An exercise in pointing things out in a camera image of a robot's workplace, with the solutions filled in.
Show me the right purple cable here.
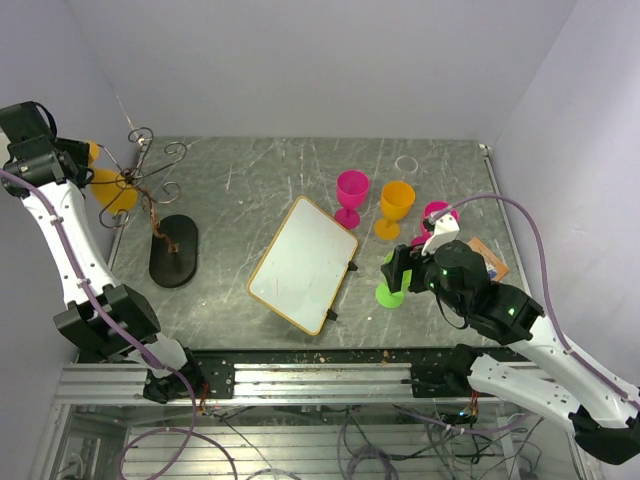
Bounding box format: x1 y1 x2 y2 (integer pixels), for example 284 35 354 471
422 193 640 436

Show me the pink wine glass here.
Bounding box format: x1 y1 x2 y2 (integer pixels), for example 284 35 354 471
334 170 370 230
411 201 450 247

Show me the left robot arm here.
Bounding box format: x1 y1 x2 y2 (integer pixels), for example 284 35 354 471
1 101 208 404

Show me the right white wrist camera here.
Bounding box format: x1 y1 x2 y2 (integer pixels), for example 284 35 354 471
421 207 460 256

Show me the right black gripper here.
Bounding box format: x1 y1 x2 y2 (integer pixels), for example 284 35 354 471
382 234 469 317

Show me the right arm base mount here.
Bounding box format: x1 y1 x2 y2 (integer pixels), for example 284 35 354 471
401 344 482 398

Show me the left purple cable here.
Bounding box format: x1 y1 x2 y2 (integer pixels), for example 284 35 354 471
0 168 236 480

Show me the cable bundle under table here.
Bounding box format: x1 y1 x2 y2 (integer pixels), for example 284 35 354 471
159 399 541 480

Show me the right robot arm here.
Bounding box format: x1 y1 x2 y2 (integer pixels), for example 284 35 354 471
381 240 639 465

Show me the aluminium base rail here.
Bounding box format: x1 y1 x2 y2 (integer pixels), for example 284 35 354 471
54 363 447 406

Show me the orange framed whiteboard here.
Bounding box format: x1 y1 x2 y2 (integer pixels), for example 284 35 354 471
247 196 358 336

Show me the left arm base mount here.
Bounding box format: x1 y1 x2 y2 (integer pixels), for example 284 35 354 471
142 348 235 404

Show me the purple cable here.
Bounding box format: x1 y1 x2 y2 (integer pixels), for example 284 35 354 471
422 193 640 436
0 168 236 480

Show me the orange wine glass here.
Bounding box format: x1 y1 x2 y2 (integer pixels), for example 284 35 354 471
374 181 416 241
88 142 138 215

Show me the green wine glass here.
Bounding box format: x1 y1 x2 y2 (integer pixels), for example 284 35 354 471
375 270 412 309

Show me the black wine glass rack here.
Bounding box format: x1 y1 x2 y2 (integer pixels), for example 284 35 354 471
95 125 199 289

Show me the clear wine glass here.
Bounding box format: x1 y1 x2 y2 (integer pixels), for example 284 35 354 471
394 155 419 184

